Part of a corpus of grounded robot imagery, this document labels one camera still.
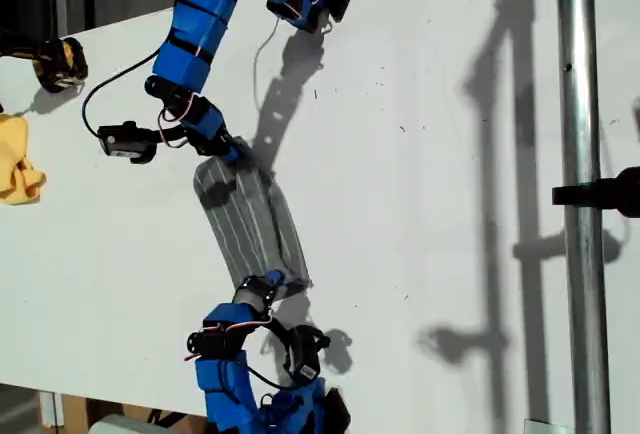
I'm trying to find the grey striped towel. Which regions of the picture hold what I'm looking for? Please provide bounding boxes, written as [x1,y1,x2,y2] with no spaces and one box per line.
[192,136,316,301]

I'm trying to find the black yellow table clamp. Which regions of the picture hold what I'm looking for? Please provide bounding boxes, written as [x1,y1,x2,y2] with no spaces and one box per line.
[0,28,90,95]

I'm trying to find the white plastic box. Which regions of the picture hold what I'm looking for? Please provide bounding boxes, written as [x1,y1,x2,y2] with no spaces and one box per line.
[88,413,152,434]

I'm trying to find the yellow cloth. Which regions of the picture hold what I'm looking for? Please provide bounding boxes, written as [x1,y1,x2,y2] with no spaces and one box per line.
[0,112,48,206]

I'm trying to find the brown cardboard box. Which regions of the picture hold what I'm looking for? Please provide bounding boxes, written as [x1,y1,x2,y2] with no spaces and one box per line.
[60,393,211,434]

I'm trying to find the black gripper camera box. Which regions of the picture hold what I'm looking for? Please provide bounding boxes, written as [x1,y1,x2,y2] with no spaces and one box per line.
[96,120,159,166]
[285,324,333,386]

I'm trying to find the thin white wire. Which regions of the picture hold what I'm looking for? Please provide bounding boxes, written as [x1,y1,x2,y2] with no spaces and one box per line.
[253,16,282,101]

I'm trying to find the black camera cable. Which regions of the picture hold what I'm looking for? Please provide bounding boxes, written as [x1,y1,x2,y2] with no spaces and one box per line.
[243,323,297,391]
[81,46,162,138]

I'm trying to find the white table leg bracket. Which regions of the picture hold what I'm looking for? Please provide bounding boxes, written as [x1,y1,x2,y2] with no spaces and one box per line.
[38,389,65,428]

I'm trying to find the steel post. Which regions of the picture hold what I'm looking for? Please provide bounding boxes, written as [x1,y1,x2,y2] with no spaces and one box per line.
[555,0,613,434]

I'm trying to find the black post clamp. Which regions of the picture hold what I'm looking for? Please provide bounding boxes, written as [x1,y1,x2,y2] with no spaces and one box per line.
[551,166,640,218]

